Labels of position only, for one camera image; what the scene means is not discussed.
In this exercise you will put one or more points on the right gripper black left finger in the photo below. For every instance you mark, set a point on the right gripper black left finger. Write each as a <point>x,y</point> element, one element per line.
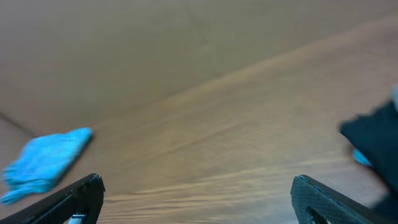
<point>80,202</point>

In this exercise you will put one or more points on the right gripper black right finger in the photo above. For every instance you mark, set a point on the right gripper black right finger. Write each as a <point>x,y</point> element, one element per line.
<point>314,202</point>

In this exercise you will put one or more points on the folded blue denim jeans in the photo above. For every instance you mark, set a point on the folded blue denim jeans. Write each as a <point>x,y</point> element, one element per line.
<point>43,161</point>

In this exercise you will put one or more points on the light blue garment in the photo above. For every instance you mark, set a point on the light blue garment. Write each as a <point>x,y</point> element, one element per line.
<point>360,158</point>

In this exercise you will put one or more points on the black t-shirt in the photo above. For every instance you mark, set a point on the black t-shirt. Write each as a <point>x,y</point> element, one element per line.
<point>375,136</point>

